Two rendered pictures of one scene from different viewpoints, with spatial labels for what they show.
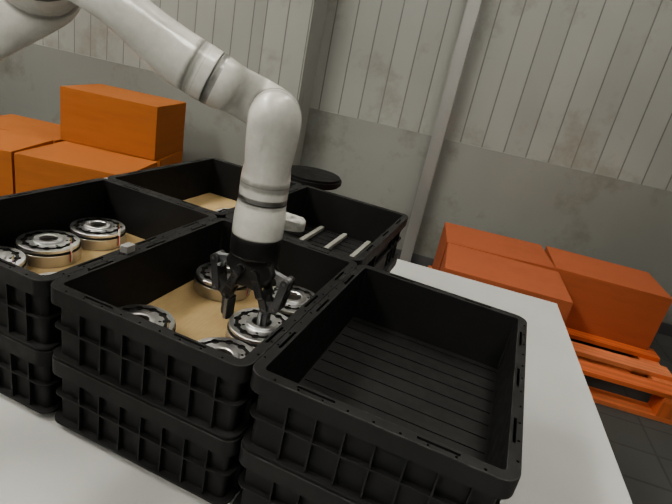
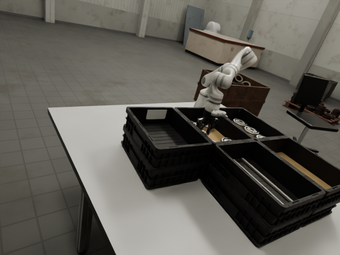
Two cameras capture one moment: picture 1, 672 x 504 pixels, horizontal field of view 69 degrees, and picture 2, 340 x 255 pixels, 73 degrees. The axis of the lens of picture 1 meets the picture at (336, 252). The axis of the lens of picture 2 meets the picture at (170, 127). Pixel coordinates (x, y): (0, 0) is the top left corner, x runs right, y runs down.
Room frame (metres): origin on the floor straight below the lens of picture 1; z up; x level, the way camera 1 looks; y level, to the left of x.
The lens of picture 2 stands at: (1.24, -0.94, 1.43)
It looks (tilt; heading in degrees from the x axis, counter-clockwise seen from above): 27 degrees down; 127
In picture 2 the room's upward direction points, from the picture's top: 15 degrees clockwise
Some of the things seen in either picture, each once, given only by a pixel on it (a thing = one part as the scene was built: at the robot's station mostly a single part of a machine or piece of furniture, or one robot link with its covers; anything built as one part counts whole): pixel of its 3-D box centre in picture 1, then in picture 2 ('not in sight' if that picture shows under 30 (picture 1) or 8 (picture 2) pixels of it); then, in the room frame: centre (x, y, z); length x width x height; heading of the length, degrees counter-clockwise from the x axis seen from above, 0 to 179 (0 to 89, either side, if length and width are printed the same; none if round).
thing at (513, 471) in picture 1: (412, 346); (166, 126); (0.60, -0.13, 0.92); 0.40 x 0.30 x 0.02; 163
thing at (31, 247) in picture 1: (48, 241); (251, 130); (0.80, 0.51, 0.86); 0.10 x 0.10 x 0.01
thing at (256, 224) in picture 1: (267, 210); (215, 106); (0.69, 0.11, 1.04); 0.11 x 0.09 x 0.06; 161
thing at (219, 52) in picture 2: not in sight; (223, 49); (-3.94, 8.03, 0.47); 2.52 x 2.04 x 0.95; 79
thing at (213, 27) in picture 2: not in sight; (211, 37); (-5.57, 9.29, 0.68); 0.76 x 0.63 x 1.36; 169
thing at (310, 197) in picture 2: (326, 220); (265, 168); (1.07, 0.04, 0.92); 0.40 x 0.30 x 0.02; 163
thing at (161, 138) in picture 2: (404, 376); (164, 134); (0.60, -0.13, 0.87); 0.40 x 0.30 x 0.11; 163
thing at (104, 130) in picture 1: (59, 153); not in sight; (2.89, 1.77, 0.40); 1.41 x 1.12 x 0.79; 79
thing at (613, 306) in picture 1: (542, 308); not in sight; (2.46, -1.15, 0.23); 1.28 x 0.87 x 0.46; 79
